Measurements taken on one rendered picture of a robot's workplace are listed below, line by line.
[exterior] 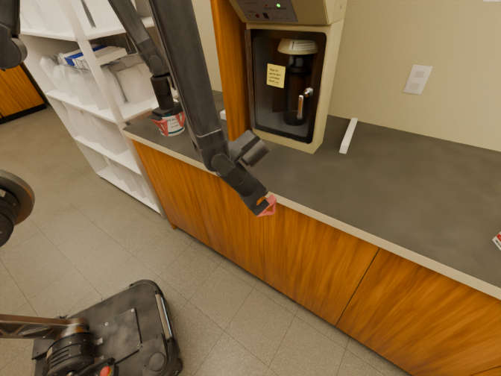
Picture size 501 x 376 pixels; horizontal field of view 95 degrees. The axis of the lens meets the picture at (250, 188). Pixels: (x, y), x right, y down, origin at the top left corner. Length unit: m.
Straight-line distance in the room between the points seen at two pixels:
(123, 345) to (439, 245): 1.37
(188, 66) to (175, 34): 0.04
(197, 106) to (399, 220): 0.69
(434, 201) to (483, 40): 0.61
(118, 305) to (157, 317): 0.24
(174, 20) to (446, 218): 0.88
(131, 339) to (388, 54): 1.77
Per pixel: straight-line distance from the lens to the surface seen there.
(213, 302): 1.67
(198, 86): 0.41
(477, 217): 1.01
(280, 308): 1.63
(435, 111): 1.36
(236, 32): 1.07
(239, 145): 0.51
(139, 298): 1.56
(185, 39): 0.40
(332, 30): 0.90
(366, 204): 0.87
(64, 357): 1.41
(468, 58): 1.30
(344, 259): 0.99
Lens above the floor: 1.53
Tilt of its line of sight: 42 degrees down
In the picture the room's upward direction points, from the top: 4 degrees counter-clockwise
